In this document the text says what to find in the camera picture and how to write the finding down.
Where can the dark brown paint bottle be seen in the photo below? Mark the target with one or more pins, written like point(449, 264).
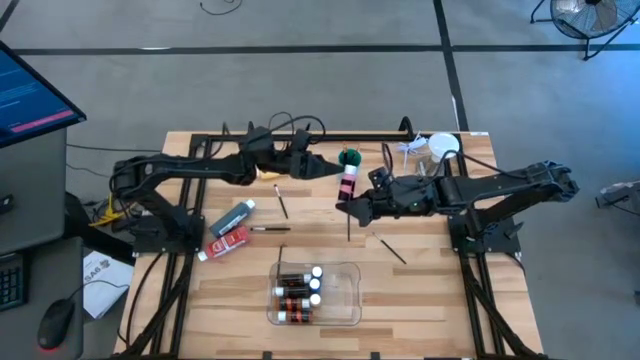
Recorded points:
point(291, 292)

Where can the large dark teal paint bottle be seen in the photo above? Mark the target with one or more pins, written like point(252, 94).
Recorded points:
point(231, 220)

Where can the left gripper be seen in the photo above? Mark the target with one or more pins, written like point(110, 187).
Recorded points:
point(290, 165)

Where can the black computer mouse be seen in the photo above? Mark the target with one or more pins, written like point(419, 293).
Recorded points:
point(55, 322)

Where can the grey computer desk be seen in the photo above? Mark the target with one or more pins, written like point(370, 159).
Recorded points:
point(35, 200)

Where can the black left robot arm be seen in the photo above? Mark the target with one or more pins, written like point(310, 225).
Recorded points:
point(165, 172)

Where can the black paintbrush silver ferrule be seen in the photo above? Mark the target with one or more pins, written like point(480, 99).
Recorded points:
point(280, 257)

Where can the white mushroom-shaped stand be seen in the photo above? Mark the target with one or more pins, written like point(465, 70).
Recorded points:
point(444, 144)

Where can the grey floor device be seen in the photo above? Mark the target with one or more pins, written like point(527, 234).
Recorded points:
point(622, 192)

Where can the bronze paint bottle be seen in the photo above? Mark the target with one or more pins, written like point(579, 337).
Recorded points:
point(294, 279)

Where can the orange paint bottle black label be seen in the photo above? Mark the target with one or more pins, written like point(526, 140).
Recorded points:
point(295, 317)

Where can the reddish brown paint bottle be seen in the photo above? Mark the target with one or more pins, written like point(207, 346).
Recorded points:
point(294, 304)

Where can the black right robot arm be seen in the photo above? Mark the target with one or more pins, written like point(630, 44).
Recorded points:
point(500, 187)

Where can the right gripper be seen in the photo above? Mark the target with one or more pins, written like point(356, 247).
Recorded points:
point(405, 197)

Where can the blue-screen computer monitor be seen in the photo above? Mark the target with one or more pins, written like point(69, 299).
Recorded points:
point(30, 95)

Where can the black floor fan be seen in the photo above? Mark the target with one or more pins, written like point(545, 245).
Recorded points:
point(590, 20)

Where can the thin black paintbrush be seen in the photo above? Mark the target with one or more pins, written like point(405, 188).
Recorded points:
point(270, 229)
point(390, 248)
point(281, 201)
point(348, 232)

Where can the black keyboard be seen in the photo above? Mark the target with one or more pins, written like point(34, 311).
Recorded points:
point(11, 282)

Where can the black aluminium table frame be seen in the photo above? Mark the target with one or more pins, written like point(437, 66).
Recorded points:
point(350, 137)

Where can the clear plastic bin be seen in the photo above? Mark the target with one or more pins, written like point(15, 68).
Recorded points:
point(342, 300)

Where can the large red paint bottle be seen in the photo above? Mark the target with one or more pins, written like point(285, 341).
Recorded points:
point(225, 244)

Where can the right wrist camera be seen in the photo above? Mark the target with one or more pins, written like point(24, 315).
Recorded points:
point(379, 177)

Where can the white paper booklet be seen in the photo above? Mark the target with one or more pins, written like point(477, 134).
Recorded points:
point(107, 287)

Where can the black paintbrush orange ferrule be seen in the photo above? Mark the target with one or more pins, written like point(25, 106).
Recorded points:
point(356, 152)

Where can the small blue paint bottle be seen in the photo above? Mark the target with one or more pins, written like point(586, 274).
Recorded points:
point(317, 271)
point(314, 284)

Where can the clear jar white lid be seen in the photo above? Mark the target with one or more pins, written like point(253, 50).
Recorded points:
point(480, 165)

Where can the teal plastic cup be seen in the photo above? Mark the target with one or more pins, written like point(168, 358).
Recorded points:
point(352, 156)

